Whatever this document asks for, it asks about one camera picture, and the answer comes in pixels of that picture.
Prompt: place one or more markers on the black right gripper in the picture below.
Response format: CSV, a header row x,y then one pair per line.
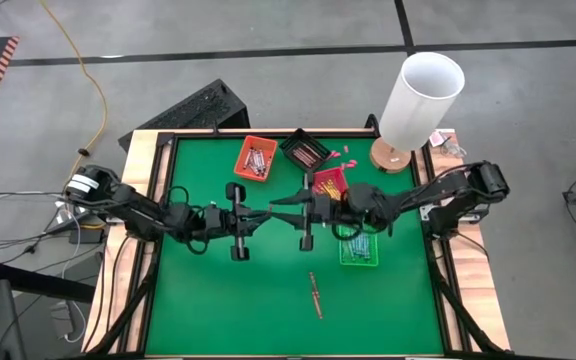
x,y
320,210

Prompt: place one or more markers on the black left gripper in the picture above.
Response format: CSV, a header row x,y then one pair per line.
x,y
223,220

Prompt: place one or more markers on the green plastic basket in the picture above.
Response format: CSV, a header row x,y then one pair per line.
x,y
368,260

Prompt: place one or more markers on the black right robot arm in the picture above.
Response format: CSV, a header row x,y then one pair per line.
x,y
418,195

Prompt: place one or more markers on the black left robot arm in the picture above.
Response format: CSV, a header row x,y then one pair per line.
x,y
118,205

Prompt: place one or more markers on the red plastic basket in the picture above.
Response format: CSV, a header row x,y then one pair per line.
x,y
325,175

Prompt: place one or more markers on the orange plastic basket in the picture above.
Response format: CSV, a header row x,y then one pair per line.
x,y
240,165

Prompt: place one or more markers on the black plastic basket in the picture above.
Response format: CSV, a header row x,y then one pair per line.
x,y
288,145

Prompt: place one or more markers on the white paper tag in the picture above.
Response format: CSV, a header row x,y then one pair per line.
x,y
435,138

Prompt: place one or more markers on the white table lamp wooden base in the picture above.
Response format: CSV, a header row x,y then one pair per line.
x,y
418,110

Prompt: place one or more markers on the clear plastic bag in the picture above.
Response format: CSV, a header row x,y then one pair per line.
x,y
453,149

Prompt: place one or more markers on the black power brick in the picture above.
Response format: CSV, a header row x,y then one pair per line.
x,y
85,236

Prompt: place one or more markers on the black floor beam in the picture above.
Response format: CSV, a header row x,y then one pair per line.
x,y
38,282

